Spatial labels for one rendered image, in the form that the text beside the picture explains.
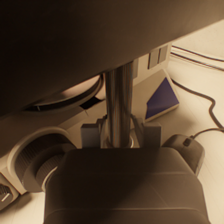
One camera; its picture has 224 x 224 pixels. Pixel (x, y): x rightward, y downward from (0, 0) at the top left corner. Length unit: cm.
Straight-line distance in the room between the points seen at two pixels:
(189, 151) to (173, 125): 9
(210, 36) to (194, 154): 50
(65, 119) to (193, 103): 27
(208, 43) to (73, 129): 57
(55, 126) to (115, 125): 7
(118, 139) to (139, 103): 11
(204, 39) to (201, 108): 35
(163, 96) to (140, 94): 5
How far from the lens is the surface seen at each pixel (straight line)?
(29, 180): 18
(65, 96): 21
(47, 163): 17
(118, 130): 16
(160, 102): 29
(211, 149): 29
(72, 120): 21
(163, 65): 33
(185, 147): 23
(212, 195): 25
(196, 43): 68
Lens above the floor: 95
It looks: 40 degrees down
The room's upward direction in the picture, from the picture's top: 2 degrees counter-clockwise
